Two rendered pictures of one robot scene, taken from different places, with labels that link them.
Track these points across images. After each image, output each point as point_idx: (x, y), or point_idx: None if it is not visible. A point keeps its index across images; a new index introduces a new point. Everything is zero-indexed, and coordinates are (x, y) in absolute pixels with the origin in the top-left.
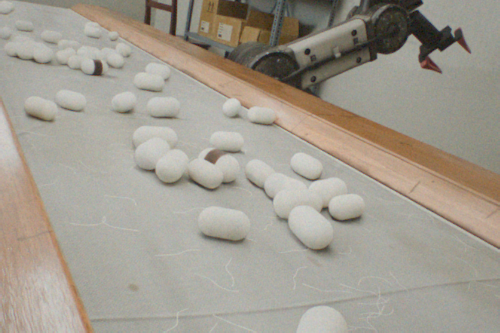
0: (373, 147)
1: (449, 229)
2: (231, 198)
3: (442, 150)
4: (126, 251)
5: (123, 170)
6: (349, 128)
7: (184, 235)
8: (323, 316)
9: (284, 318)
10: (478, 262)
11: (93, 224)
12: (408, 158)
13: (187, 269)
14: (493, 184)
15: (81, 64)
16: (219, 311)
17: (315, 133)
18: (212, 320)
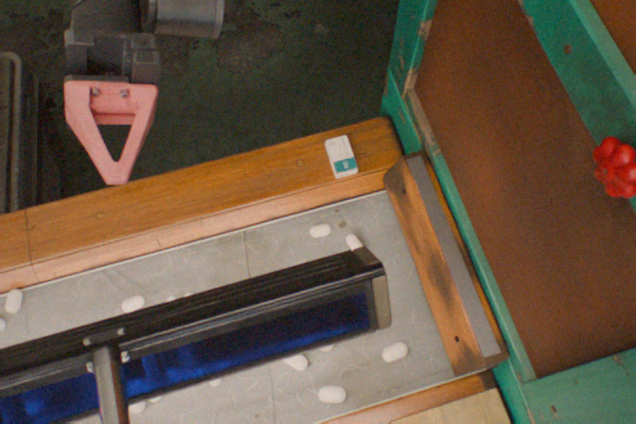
0: (108, 245)
1: (200, 246)
2: None
3: (108, 190)
4: (232, 417)
5: (144, 419)
6: (69, 246)
7: (218, 393)
8: (292, 359)
9: (273, 363)
10: (232, 255)
11: None
12: (132, 233)
13: (244, 394)
14: (170, 199)
15: None
16: (270, 386)
17: (60, 268)
18: (274, 389)
